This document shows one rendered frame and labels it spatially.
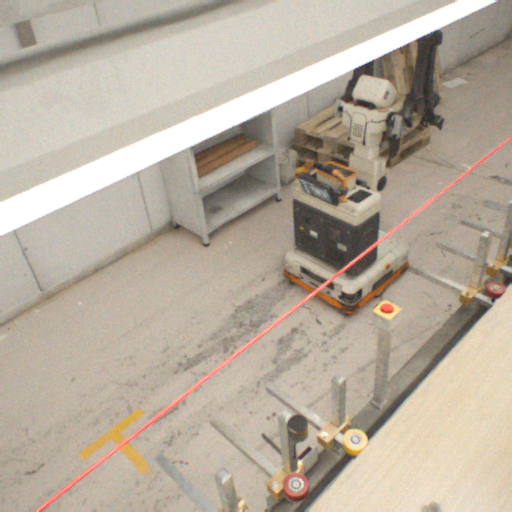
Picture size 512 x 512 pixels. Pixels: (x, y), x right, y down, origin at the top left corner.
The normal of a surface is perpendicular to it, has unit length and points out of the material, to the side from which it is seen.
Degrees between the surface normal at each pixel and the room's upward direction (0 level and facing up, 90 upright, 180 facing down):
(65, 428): 0
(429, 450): 0
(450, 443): 0
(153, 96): 61
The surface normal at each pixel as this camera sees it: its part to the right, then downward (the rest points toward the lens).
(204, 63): 0.56, -0.05
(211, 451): -0.09, -0.80
